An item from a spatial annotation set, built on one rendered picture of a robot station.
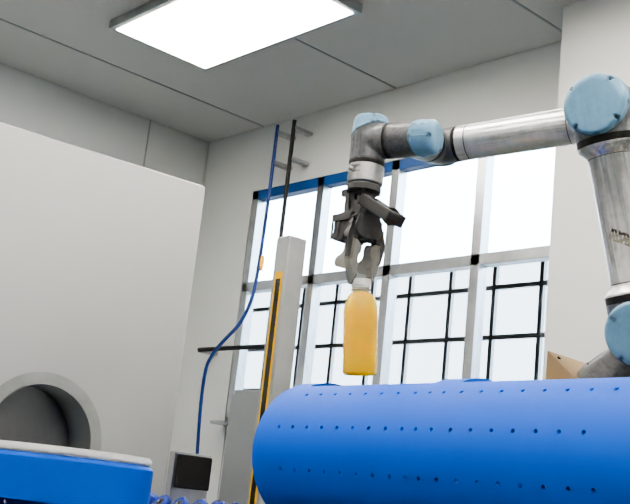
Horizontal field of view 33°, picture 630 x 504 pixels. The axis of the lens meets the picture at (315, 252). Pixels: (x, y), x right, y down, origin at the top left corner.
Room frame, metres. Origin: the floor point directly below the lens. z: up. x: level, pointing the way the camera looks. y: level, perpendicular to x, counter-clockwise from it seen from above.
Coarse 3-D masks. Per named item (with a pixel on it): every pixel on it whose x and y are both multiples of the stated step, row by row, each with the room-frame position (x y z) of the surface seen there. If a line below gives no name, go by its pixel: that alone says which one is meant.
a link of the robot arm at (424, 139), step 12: (420, 120) 2.03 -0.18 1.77; (432, 120) 2.02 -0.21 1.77; (384, 132) 2.06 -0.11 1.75; (396, 132) 2.04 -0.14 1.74; (408, 132) 2.03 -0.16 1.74; (420, 132) 2.02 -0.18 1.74; (432, 132) 2.02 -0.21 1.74; (384, 144) 2.06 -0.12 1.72; (396, 144) 2.05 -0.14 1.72; (408, 144) 2.04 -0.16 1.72; (420, 144) 2.03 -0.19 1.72; (432, 144) 2.02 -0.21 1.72; (396, 156) 2.08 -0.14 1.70; (408, 156) 2.07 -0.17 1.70; (420, 156) 2.05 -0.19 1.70; (432, 156) 2.10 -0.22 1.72
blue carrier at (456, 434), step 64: (320, 384) 2.11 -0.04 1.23; (384, 384) 1.92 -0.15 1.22; (448, 384) 1.78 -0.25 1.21; (512, 384) 1.67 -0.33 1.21; (576, 384) 1.56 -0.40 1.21; (256, 448) 2.08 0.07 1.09; (320, 448) 1.93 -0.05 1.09; (384, 448) 1.80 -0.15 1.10; (448, 448) 1.68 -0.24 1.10; (512, 448) 1.58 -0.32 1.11; (576, 448) 1.49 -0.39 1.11
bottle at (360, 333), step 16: (368, 288) 2.09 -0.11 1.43; (352, 304) 2.07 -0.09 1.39; (368, 304) 2.07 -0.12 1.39; (352, 320) 2.07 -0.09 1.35; (368, 320) 2.07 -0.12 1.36; (352, 336) 2.08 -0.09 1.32; (368, 336) 2.08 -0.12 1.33; (352, 352) 2.08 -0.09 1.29; (368, 352) 2.08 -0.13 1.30; (352, 368) 2.08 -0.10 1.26; (368, 368) 2.08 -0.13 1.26
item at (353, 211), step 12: (348, 192) 2.13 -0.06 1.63; (360, 192) 2.10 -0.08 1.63; (372, 192) 2.11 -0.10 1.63; (348, 204) 2.12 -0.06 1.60; (336, 216) 2.12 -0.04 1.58; (348, 216) 2.09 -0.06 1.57; (360, 216) 2.08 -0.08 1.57; (372, 216) 2.10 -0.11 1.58; (336, 228) 2.13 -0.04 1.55; (360, 228) 2.08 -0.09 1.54; (372, 228) 2.10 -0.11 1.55; (336, 240) 2.14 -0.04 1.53; (360, 240) 2.13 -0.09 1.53; (372, 240) 2.10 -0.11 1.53
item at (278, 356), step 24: (288, 240) 2.81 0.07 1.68; (288, 264) 2.81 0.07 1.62; (288, 288) 2.82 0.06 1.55; (288, 312) 2.82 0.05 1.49; (288, 336) 2.83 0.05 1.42; (264, 360) 2.85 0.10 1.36; (288, 360) 2.84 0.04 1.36; (264, 384) 2.84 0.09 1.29; (288, 384) 2.84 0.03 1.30; (264, 408) 2.83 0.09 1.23
